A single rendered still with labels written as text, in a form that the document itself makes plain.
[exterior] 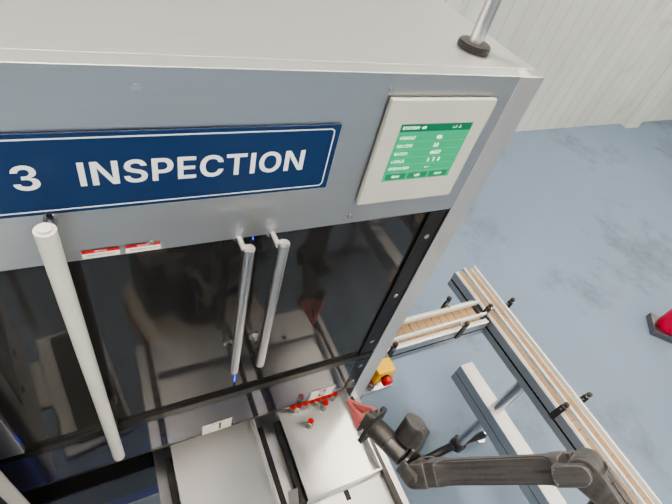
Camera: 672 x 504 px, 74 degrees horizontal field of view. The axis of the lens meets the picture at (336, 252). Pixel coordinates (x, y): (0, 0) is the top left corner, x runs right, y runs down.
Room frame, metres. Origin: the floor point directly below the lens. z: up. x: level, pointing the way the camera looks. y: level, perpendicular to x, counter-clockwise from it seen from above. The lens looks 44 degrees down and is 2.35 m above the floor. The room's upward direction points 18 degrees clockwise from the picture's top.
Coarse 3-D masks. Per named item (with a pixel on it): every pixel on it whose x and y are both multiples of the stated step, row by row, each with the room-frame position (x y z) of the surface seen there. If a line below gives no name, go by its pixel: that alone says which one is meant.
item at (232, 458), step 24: (216, 432) 0.55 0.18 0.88; (240, 432) 0.57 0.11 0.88; (192, 456) 0.46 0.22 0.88; (216, 456) 0.48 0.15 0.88; (240, 456) 0.50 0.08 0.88; (264, 456) 0.52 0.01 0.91; (192, 480) 0.40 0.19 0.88; (216, 480) 0.42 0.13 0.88; (240, 480) 0.44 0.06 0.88; (264, 480) 0.46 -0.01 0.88
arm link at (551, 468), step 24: (432, 456) 0.51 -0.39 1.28; (480, 456) 0.49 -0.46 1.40; (504, 456) 0.48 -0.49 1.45; (528, 456) 0.47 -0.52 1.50; (552, 456) 0.46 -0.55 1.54; (432, 480) 0.44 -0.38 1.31; (456, 480) 0.44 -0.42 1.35; (480, 480) 0.44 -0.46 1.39; (504, 480) 0.43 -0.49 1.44; (528, 480) 0.43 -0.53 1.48; (552, 480) 0.43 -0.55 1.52; (576, 480) 0.41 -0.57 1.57
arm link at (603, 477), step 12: (576, 456) 0.46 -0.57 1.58; (588, 456) 0.46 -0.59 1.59; (600, 456) 0.48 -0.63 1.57; (600, 468) 0.45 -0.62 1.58; (600, 480) 0.42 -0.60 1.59; (612, 480) 0.44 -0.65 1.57; (588, 492) 0.40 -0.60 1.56; (600, 492) 0.40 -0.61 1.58; (612, 492) 0.40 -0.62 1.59; (624, 492) 0.43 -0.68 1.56
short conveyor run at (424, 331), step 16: (448, 304) 1.33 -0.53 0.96; (464, 304) 1.36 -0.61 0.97; (416, 320) 1.20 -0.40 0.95; (432, 320) 1.25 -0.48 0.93; (448, 320) 1.27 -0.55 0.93; (464, 320) 1.27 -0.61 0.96; (480, 320) 1.33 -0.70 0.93; (400, 336) 1.08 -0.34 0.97; (416, 336) 1.14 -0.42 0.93; (432, 336) 1.16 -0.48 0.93; (448, 336) 1.21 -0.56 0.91; (464, 336) 1.28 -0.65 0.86; (400, 352) 1.06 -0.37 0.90; (416, 352) 1.12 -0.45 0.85
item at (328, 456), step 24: (312, 408) 0.73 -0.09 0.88; (336, 408) 0.76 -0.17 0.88; (288, 432) 0.62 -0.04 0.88; (312, 432) 0.65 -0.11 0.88; (336, 432) 0.67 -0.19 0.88; (360, 432) 0.70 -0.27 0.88; (312, 456) 0.57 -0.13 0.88; (336, 456) 0.60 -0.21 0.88; (360, 456) 0.62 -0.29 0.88; (312, 480) 0.50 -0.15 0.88; (336, 480) 0.53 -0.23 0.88
